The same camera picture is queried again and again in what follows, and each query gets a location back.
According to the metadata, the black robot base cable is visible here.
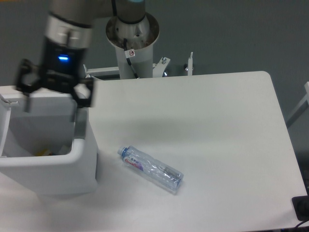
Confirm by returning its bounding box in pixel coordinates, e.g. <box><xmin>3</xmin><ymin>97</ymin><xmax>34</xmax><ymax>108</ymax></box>
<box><xmin>123</xmin><ymin>38</ymin><xmax>140</xmax><ymax>79</ymax></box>

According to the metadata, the yellow trash inside bin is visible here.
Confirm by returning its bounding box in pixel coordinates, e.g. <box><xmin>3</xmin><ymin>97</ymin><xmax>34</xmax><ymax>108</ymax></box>
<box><xmin>35</xmin><ymin>149</ymin><xmax>54</xmax><ymax>157</ymax></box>

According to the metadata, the white metal base frame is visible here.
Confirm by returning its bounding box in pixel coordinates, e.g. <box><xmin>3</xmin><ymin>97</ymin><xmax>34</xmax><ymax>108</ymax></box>
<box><xmin>83</xmin><ymin>57</ymin><xmax>171</xmax><ymax>81</ymax></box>

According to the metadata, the white upright bracket post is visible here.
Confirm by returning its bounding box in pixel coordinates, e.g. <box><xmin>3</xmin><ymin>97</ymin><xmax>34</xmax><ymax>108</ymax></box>
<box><xmin>184</xmin><ymin>51</ymin><xmax>194</xmax><ymax>76</ymax></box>

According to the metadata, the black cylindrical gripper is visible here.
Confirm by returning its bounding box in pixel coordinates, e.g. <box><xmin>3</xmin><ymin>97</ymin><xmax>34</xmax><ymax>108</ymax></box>
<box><xmin>15</xmin><ymin>37</ymin><xmax>95</xmax><ymax>122</ymax></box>

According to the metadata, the white frame at right edge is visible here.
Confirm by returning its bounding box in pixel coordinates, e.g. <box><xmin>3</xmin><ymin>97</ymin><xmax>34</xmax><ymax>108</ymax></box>
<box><xmin>285</xmin><ymin>82</ymin><xmax>309</xmax><ymax>128</ymax></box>

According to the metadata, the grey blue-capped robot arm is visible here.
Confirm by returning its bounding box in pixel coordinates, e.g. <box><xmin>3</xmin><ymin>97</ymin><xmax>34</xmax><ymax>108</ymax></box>
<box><xmin>15</xmin><ymin>0</ymin><xmax>159</xmax><ymax>111</ymax></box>

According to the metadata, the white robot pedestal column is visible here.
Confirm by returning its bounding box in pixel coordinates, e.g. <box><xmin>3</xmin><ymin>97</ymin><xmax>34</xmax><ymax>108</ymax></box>
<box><xmin>106</xmin><ymin>13</ymin><xmax>159</xmax><ymax>79</ymax></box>

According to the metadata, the white open trash can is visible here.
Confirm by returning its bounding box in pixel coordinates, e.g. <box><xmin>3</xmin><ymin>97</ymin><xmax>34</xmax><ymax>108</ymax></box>
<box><xmin>0</xmin><ymin>92</ymin><xmax>98</xmax><ymax>195</ymax></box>

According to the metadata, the black device at table edge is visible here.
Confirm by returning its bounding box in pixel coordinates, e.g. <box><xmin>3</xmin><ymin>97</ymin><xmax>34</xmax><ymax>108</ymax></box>
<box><xmin>292</xmin><ymin>195</ymin><xmax>309</xmax><ymax>221</ymax></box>

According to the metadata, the clear plastic water bottle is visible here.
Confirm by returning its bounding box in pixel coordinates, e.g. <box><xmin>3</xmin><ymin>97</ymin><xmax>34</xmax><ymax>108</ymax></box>
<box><xmin>117</xmin><ymin>146</ymin><xmax>184</xmax><ymax>193</ymax></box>

